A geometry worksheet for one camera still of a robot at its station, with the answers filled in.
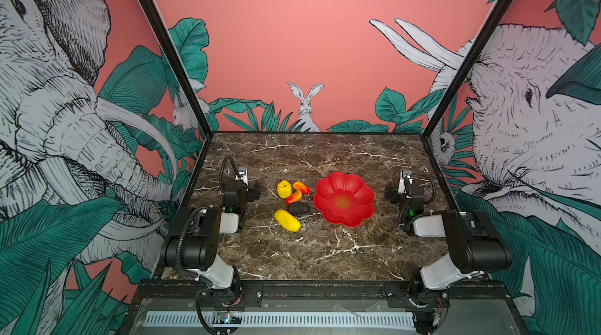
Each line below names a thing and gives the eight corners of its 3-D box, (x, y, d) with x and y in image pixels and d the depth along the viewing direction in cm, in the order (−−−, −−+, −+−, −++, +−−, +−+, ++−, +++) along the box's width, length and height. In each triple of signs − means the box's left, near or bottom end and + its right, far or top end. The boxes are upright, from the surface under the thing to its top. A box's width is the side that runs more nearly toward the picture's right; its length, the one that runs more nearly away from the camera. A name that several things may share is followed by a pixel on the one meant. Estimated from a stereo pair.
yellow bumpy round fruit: (277, 198, 98) (276, 191, 94) (279, 187, 102) (277, 180, 97) (291, 198, 98) (290, 191, 94) (291, 187, 102) (291, 180, 97)
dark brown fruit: (288, 214, 93) (288, 211, 91) (289, 205, 96) (288, 202, 93) (310, 214, 93) (310, 211, 91) (310, 205, 96) (310, 202, 93)
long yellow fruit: (273, 219, 93) (272, 214, 89) (280, 211, 95) (279, 206, 92) (295, 236, 88) (294, 232, 85) (302, 227, 91) (302, 223, 87)
